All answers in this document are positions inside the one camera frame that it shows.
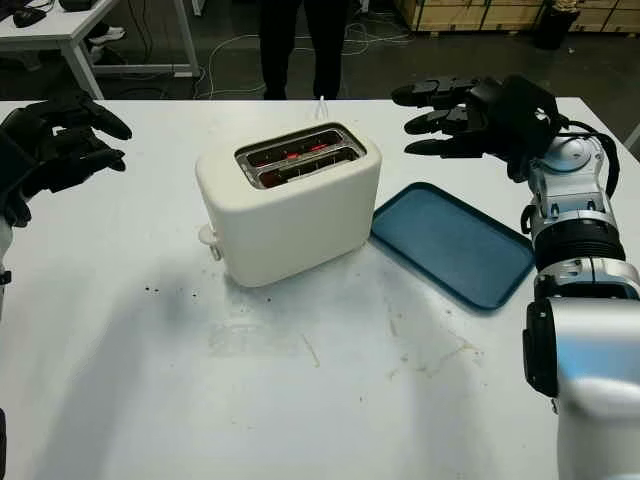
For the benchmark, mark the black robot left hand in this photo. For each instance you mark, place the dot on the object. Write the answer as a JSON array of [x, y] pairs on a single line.
[[75, 150]]

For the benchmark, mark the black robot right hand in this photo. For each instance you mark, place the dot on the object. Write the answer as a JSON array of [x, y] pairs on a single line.
[[487, 120]]

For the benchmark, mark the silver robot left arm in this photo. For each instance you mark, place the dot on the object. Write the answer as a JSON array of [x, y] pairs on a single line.
[[2, 240]]

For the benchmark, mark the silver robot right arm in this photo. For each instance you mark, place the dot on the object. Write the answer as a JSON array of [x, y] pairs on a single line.
[[595, 360]]

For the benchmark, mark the cream white two-slot toaster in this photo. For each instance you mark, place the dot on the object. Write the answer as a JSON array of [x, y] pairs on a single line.
[[300, 225]]

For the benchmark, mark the person in dark clothes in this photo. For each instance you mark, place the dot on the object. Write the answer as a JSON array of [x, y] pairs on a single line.
[[280, 50]]

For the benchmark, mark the stacked wooden crates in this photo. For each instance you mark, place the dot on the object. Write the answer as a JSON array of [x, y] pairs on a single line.
[[475, 12]]

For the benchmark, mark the black trash bin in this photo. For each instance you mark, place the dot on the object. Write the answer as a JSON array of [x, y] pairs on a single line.
[[555, 27]]

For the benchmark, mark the white sneaker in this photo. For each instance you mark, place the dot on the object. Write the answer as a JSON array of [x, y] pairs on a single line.
[[107, 34]]

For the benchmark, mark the white office desk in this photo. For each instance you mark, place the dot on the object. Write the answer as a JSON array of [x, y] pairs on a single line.
[[60, 27]]

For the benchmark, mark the teal plastic tray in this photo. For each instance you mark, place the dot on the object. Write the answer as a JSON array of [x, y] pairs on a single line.
[[450, 245]]

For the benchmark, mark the black computer mouse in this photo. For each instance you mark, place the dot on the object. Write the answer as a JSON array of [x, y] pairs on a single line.
[[27, 17]]

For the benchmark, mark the black device on desk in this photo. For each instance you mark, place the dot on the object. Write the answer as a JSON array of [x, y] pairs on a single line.
[[75, 4]]

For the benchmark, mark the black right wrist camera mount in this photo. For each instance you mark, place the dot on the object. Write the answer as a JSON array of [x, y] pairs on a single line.
[[530, 105]]

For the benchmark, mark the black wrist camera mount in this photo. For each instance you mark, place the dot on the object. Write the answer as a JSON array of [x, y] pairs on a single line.
[[530, 105], [10, 167]]

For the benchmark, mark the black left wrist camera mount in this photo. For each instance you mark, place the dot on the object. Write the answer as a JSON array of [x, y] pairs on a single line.
[[10, 167]]

